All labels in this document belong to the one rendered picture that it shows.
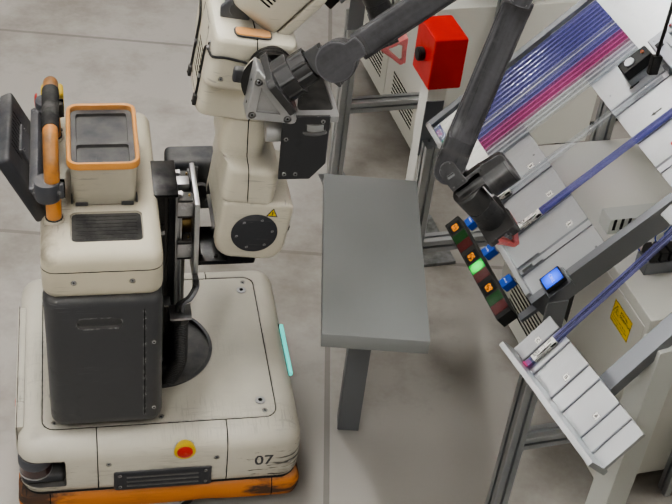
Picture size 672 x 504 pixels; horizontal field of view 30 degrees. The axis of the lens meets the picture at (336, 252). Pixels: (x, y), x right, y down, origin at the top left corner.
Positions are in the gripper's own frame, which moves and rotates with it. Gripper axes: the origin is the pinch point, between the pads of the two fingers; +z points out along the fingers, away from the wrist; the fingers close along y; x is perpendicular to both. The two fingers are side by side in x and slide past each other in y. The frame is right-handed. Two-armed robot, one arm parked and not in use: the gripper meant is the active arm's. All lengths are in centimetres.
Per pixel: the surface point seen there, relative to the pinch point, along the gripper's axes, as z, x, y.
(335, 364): 59, 70, 61
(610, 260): 23.0, -12.3, 1.2
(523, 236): 20.2, 0.5, 19.7
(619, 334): 57, -2, 11
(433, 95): 40, 4, 105
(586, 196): 51, -14, 48
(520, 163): 19.8, -7.9, 39.1
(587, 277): 23.1, -6.2, 1.2
